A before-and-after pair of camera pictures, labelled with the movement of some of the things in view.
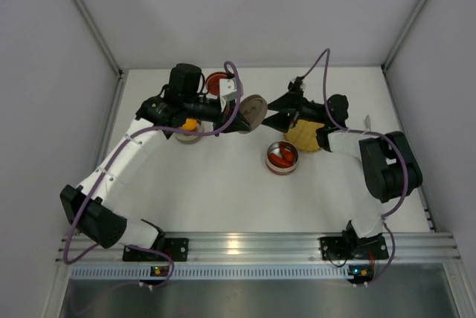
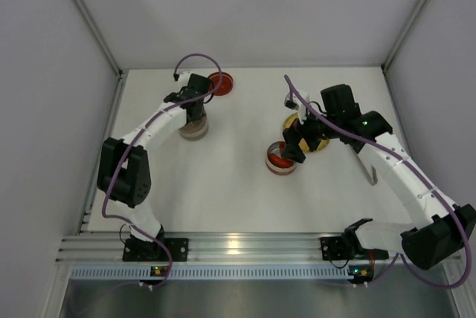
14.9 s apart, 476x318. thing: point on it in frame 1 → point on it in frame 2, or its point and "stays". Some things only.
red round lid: [212, 82] stays
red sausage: [279, 161] stays
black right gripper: [296, 106] → [302, 136]
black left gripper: [225, 116] → [197, 112]
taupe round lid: [253, 108] → [197, 124]
